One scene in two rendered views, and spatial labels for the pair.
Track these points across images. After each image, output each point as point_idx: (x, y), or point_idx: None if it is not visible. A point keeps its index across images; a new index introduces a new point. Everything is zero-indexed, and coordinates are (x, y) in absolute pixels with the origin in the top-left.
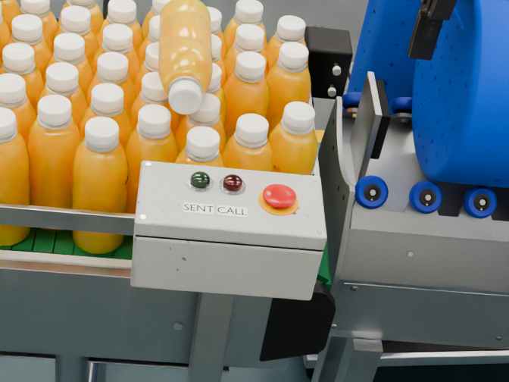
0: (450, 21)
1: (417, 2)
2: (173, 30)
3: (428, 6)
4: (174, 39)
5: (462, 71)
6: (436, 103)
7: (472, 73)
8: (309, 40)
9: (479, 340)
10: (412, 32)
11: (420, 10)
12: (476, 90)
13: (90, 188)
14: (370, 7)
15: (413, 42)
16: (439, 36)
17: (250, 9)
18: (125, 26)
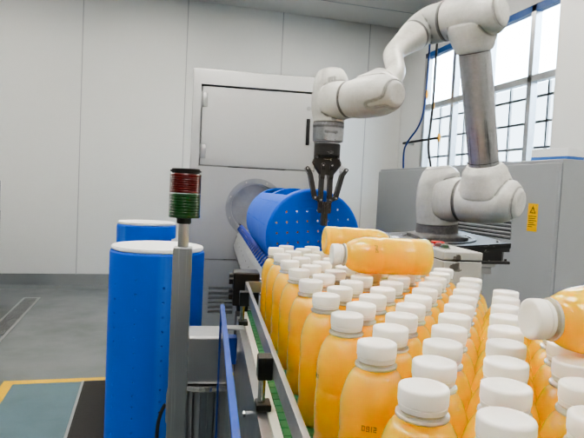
0: (306, 214)
1: (193, 262)
2: (359, 230)
3: (331, 197)
4: (367, 230)
5: (339, 218)
6: (320, 247)
7: (350, 212)
8: (250, 273)
9: None
10: (322, 215)
11: (330, 201)
12: (355, 216)
13: None
14: (154, 290)
15: (327, 217)
16: (298, 226)
17: (280, 248)
18: (326, 257)
